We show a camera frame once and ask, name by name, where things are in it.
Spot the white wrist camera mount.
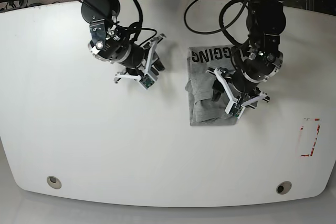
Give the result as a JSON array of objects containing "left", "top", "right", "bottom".
[
  {"left": 113, "top": 34, "right": 166, "bottom": 90},
  {"left": 206, "top": 68, "right": 270, "bottom": 119}
]

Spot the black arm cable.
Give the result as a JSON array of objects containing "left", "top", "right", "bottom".
[
  {"left": 112, "top": 0, "right": 158, "bottom": 49},
  {"left": 183, "top": 0, "right": 253, "bottom": 51}
]

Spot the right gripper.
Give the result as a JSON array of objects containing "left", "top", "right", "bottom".
[{"left": 149, "top": 51, "right": 165, "bottom": 77}]

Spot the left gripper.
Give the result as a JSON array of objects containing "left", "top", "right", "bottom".
[{"left": 212, "top": 80, "right": 229, "bottom": 102}]

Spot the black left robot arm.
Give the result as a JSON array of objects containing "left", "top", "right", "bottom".
[{"left": 219, "top": 0, "right": 286, "bottom": 100}]

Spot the red tape rectangle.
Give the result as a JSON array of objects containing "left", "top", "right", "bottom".
[{"left": 298, "top": 118, "right": 321, "bottom": 157}]

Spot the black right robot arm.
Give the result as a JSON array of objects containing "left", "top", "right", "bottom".
[{"left": 81, "top": 0, "right": 165, "bottom": 82}]

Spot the right table cable grommet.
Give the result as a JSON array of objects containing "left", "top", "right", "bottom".
[{"left": 276, "top": 181, "right": 292, "bottom": 195}]

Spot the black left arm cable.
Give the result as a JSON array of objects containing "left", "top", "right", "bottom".
[{"left": 183, "top": 0, "right": 253, "bottom": 51}]

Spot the grey T-shirt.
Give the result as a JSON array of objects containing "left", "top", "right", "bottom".
[{"left": 185, "top": 45, "right": 238, "bottom": 126}]

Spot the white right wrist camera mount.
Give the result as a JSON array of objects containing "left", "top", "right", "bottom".
[{"left": 113, "top": 34, "right": 166, "bottom": 90}]

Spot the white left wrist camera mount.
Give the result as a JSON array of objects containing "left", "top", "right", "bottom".
[{"left": 206, "top": 68, "right": 270, "bottom": 119}]

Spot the left table cable grommet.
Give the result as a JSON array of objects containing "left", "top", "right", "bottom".
[{"left": 47, "top": 176, "right": 62, "bottom": 189}]

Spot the table cable grommet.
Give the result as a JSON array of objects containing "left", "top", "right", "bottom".
[
  {"left": 276, "top": 181, "right": 292, "bottom": 195},
  {"left": 47, "top": 176, "right": 62, "bottom": 189}
]

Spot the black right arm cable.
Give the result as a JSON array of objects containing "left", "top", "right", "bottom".
[{"left": 112, "top": 0, "right": 158, "bottom": 49}]

